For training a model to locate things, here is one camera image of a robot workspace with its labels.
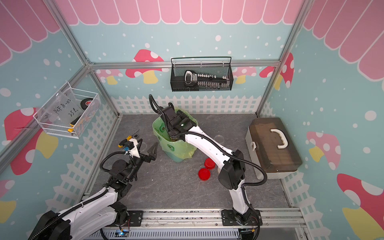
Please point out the black mesh wall basket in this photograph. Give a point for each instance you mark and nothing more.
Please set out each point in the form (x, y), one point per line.
(219, 66)

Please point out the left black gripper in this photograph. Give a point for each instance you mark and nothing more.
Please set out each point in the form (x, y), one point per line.
(151, 156)

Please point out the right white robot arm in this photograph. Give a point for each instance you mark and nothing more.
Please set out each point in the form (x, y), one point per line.
(231, 164)

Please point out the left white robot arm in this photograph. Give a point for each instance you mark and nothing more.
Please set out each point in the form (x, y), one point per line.
(103, 208)

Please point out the socket set in basket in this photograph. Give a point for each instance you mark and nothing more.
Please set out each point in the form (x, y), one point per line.
(200, 81)

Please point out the peanut jar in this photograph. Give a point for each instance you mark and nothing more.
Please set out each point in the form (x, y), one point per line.
(220, 140)

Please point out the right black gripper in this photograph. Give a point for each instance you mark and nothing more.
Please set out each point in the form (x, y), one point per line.
(183, 116)

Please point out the white wire wall basket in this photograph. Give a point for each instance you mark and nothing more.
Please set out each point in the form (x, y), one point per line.
(83, 122)

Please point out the clear plastic bag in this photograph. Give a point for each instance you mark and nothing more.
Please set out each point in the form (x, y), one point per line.
(61, 110)

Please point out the yellow black tool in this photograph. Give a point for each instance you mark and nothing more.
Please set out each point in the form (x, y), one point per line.
(72, 124)

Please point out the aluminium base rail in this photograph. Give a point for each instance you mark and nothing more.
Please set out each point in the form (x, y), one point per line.
(187, 224)

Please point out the yellow handle screwdriver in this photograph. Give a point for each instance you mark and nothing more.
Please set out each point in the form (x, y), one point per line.
(127, 139)

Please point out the black tape roll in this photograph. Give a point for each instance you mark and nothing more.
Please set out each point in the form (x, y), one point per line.
(85, 103)

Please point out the green bag trash bin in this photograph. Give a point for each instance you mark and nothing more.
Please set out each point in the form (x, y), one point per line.
(179, 150)

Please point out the brown lid storage box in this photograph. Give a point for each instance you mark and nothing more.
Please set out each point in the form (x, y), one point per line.
(271, 147)

